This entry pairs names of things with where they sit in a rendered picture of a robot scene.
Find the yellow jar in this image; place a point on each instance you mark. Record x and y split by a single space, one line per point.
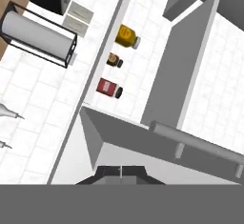
126 36

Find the white paper towel roll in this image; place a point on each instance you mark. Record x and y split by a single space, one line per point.
35 34

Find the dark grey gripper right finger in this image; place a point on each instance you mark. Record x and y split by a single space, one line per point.
135 174

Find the small brown jar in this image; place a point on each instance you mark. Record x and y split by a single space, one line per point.
113 59

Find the grey wall shelf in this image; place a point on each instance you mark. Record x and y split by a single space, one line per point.
92 78

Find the grey pointed utensil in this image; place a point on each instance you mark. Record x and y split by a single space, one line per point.
8 111
4 144

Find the white wall socket plate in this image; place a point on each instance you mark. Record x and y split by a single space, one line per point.
75 25
81 11

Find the red bottle with black cap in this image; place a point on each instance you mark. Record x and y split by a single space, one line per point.
107 86

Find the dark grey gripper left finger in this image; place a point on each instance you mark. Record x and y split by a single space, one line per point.
108 174

